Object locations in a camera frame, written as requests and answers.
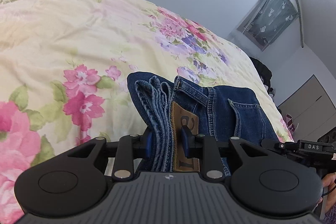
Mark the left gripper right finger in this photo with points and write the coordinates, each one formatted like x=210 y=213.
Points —
x=188 y=142

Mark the black clothes pile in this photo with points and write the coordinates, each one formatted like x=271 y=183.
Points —
x=265 y=75

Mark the plastic shopping bag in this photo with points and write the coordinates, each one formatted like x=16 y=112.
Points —
x=291 y=126

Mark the green floral window curtain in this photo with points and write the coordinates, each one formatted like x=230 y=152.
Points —
x=267 y=21

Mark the blue denim jeans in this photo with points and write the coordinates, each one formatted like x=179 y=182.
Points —
x=221 y=111

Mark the floral bed quilt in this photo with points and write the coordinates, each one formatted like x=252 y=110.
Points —
x=64 y=65

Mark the person's right hand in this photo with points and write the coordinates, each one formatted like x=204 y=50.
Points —
x=329 y=182

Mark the grey cabinet doors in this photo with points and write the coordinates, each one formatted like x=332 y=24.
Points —
x=314 y=111

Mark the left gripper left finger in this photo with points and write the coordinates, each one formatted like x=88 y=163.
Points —
x=147 y=143

